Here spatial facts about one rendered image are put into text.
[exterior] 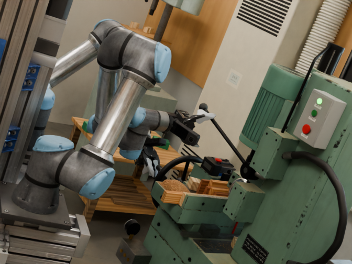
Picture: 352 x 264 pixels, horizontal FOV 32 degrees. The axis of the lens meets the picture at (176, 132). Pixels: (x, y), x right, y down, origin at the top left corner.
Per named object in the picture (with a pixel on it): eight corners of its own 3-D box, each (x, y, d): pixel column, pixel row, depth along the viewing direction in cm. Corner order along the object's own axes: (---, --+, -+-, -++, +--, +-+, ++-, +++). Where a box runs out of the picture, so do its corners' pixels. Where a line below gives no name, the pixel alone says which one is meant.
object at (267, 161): (265, 168, 210) (283, 129, 206) (282, 180, 203) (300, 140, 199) (247, 165, 205) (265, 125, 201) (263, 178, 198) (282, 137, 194)
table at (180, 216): (249, 194, 277) (254, 183, 275) (292, 231, 253) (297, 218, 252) (138, 182, 241) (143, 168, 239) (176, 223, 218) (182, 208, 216)
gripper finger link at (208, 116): (209, 102, 234) (188, 111, 231) (217, 110, 229) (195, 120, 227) (210, 108, 236) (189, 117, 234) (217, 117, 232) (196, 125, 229)
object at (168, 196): (266, 209, 248) (270, 201, 247) (269, 212, 247) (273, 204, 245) (160, 199, 216) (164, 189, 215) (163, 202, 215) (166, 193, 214)
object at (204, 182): (237, 197, 249) (243, 184, 247) (239, 198, 248) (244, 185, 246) (195, 193, 236) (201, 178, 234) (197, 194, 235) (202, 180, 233)
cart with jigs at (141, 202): (130, 196, 443) (161, 117, 426) (166, 240, 399) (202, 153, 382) (46, 187, 405) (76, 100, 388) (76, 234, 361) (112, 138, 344)
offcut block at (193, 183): (186, 184, 241) (189, 176, 240) (196, 186, 242) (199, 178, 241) (189, 189, 237) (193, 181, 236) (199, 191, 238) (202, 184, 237)
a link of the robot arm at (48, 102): (21, 124, 230) (32, 91, 227) (12, 110, 241) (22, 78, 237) (51, 129, 237) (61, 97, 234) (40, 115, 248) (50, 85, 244)
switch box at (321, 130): (304, 136, 198) (325, 91, 194) (325, 150, 190) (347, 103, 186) (292, 133, 194) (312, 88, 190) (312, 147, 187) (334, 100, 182)
